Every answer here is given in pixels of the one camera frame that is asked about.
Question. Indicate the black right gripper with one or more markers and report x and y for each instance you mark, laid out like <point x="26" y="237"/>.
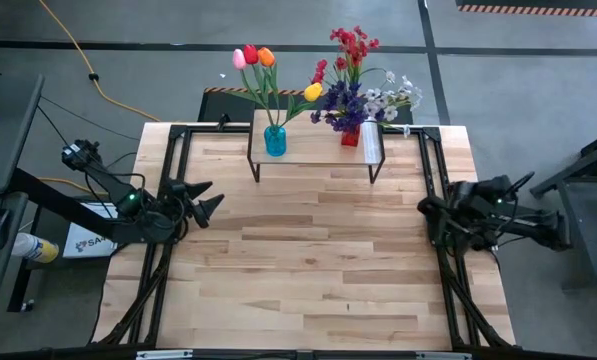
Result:
<point x="438" y="215"/>

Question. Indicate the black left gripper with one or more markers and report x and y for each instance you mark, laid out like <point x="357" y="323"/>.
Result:
<point x="183" y="205"/>

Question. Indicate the blue glass vase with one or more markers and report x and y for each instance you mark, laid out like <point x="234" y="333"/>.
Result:
<point x="275" y="142"/>

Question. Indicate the red glass vase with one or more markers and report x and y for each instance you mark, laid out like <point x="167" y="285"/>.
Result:
<point x="350" y="137"/>

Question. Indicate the white artificial flower bunch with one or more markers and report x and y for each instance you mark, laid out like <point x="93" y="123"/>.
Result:
<point x="390" y="97"/>

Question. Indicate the purple artificial flower bunch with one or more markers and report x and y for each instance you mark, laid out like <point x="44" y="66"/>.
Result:
<point x="345" y="107"/>

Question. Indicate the pink artificial tulip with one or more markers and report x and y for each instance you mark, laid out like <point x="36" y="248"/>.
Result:
<point x="239" y="59"/>

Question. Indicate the red artificial tulip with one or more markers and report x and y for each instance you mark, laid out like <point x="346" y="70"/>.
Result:
<point x="250" y="54"/>

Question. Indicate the yellow artificial tulip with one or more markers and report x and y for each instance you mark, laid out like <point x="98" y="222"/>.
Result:
<point x="313" y="92"/>

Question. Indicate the orange artificial tulip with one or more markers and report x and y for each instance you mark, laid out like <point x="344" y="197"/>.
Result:
<point x="266" y="56"/>

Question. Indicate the red artificial flower bunch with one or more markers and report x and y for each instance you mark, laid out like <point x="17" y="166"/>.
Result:
<point x="350" y="42"/>

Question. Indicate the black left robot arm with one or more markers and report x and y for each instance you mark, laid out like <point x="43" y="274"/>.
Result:
<point x="143" y="220"/>

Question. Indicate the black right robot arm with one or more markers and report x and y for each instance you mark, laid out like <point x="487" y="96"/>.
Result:
<point x="533" y="225"/>

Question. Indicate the wooden shelf with black legs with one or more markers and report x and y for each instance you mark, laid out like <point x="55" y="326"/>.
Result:
<point x="310" y="147"/>

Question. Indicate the small black clamp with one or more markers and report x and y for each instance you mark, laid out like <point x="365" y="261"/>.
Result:
<point x="223" y="121"/>

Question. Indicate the black hazard striped floor mat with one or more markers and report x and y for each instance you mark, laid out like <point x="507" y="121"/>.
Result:
<point x="218" y="107"/>
<point x="538" y="7"/>

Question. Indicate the white box with logo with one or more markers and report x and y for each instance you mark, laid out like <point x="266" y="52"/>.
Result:
<point x="85" y="245"/>

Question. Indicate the grey metal cart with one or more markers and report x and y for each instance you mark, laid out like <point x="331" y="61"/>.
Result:
<point x="588" y="200"/>

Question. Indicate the white and yellow bottle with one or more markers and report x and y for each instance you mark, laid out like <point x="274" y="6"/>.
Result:
<point x="35" y="248"/>

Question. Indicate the grey desk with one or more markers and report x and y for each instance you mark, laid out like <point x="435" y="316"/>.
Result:
<point x="5" y="140"/>

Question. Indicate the black metal table frame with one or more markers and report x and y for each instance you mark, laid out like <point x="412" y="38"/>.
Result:
<point x="178" y="150"/>

